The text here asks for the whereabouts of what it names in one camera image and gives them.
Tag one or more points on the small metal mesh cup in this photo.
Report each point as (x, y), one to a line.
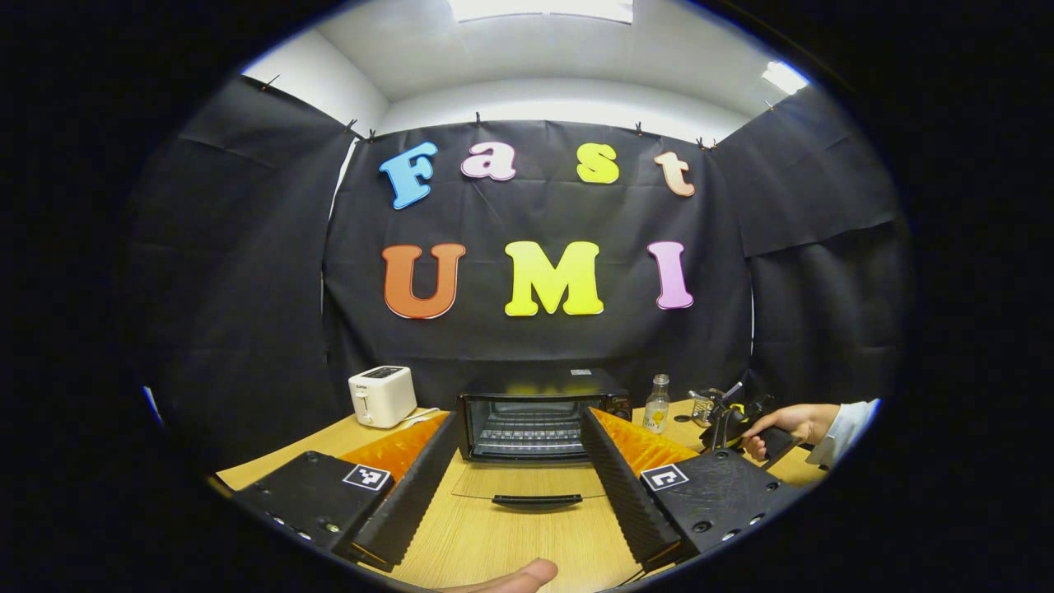
(700, 408)

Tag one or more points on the black backdrop cloth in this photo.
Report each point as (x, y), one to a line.
(247, 272)

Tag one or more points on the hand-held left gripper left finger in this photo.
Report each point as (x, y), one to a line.
(412, 494)

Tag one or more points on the clear glass bottle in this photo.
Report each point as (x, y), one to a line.
(656, 408)

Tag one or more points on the row of black cloth clips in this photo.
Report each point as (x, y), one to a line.
(477, 119)

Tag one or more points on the black electric oven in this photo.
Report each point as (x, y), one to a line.
(535, 387)

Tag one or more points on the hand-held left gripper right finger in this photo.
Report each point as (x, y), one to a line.
(626, 494)

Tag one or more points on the white toaster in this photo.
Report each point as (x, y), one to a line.
(380, 397)

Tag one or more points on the ceiling light panel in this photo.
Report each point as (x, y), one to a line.
(784, 77)
(539, 8)

